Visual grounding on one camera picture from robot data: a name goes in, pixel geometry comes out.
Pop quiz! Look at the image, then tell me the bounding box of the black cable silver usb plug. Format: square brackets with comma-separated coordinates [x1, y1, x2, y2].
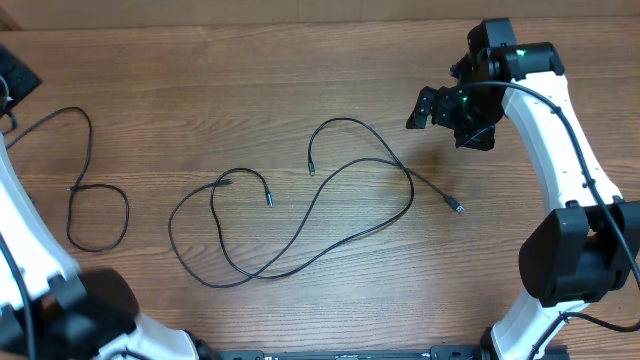
[5, 106, 131, 253]

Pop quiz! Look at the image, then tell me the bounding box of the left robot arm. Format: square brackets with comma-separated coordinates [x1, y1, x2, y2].
[1, 142, 202, 359]

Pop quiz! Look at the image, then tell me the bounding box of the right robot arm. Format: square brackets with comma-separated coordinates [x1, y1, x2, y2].
[406, 18, 639, 359]

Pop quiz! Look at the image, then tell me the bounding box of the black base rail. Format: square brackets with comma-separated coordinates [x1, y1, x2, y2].
[192, 330, 498, 360]

